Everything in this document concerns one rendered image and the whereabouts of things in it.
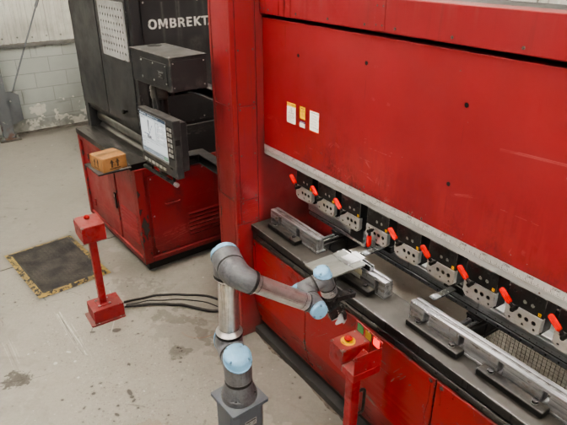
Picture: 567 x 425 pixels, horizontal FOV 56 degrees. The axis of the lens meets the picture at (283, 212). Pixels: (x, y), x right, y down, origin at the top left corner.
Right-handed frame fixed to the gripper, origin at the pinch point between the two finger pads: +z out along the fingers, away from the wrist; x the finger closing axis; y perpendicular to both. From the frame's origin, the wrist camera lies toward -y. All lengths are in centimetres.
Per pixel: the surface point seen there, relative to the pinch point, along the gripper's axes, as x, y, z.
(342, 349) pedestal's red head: 4.0, 7.0, 11.5
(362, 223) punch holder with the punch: -29, -39, -19
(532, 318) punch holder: 68, -44, -19
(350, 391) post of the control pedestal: 6.9, 12.0, 37.3
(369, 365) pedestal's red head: 14.6, 1.1, 19.0
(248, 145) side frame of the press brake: -117, -26, -43
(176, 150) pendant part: -125, 13, -59
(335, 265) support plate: -31.1, -18.1, -2.7
